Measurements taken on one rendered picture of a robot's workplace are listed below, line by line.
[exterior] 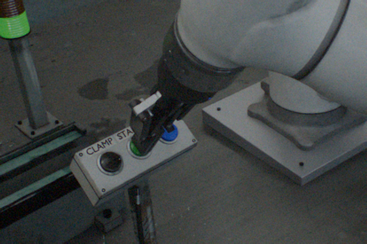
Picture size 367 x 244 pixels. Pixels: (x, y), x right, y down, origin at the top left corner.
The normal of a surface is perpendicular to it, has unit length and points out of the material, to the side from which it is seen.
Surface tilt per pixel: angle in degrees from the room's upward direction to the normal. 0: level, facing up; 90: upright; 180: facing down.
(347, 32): 62
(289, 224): 0
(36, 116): 90
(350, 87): 104
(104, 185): 38
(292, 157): 3
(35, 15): 0
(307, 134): 16
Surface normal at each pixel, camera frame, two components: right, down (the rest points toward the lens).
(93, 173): 0.32, -0.43
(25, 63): 0.63, 0.38
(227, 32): -0.33, 0.80
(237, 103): -0.06, -0.82
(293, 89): -0.52, 0.55
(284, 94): -0.70, 0.53
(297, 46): -0.04, 0.67
